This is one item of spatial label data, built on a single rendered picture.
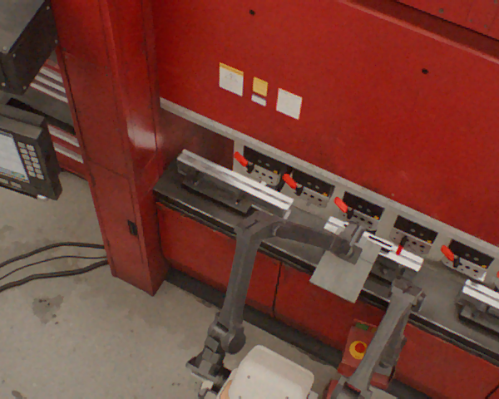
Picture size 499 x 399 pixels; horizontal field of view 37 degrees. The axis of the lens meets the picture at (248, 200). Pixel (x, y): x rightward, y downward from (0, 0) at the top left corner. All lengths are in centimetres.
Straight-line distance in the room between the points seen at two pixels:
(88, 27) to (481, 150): 121
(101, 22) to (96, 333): 189
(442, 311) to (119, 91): 144
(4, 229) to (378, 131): 238
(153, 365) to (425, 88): 209
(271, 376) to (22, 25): 120
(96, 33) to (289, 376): 116
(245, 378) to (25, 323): 185
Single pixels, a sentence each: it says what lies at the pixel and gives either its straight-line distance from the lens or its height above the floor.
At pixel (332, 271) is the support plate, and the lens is 275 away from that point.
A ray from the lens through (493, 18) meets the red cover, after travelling 186.
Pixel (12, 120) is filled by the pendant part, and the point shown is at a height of 160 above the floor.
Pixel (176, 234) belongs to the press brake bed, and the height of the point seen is 57.
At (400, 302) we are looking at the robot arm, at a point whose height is 141.
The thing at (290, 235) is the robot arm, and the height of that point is 143.
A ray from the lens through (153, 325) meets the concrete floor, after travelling 372.
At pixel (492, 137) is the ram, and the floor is 182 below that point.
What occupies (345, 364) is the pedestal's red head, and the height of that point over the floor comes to 77.
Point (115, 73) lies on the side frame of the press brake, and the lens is 238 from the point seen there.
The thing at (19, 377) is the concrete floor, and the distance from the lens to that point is 373.
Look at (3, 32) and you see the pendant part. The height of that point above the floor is 195.
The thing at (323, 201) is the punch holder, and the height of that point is 116.
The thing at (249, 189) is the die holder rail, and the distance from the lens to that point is 293.
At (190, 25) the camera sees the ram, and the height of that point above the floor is 177.
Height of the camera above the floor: 342
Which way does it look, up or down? 58 degrees down
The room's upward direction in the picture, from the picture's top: 5 degrees clockwise
